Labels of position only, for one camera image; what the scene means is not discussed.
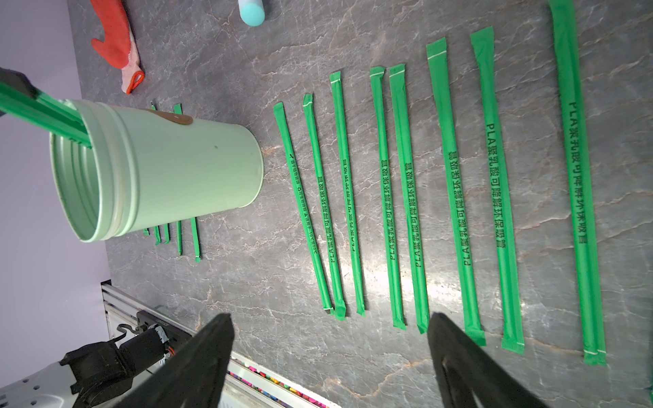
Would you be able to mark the aluminium front rail frame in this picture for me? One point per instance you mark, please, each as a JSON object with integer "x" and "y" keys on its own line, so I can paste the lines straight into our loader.
{"x": 247, "y": 384}

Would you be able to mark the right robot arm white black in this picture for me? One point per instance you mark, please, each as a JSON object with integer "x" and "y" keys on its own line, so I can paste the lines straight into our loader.
{"x": 91, "y": 375}

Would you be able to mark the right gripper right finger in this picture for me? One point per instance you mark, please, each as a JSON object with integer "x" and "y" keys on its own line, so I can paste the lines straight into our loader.
{"x": 466, "y": 375}

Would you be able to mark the twelfth green straw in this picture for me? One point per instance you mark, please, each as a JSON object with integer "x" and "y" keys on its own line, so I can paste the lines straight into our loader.
{"x": 177, "y": 109}

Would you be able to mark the light green metal cup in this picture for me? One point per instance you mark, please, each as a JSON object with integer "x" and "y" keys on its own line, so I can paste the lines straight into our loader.
{"x": 147, "y": 168}

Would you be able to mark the bundle of green wrapped straws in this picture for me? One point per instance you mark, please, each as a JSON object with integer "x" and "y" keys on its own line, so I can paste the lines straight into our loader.
{"x": 23, "y": 107}

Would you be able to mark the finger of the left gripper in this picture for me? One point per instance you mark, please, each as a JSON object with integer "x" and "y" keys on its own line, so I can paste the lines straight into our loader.
{"x": 18, "y": 81}

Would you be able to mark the red work glove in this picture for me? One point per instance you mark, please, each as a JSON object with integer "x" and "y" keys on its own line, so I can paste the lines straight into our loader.
{"x": 118, "y": 48}

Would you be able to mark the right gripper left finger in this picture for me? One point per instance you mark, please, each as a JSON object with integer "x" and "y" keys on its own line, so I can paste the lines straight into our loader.
{"x": 195, "y": 376}

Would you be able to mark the light blue garden trowel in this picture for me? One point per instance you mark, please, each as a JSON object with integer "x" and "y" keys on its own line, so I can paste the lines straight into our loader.
{"x": 252, "y": 12}

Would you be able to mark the fifteenth green straw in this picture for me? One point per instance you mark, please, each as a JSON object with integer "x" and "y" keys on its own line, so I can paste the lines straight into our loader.
{"x": 157, "y": 235}

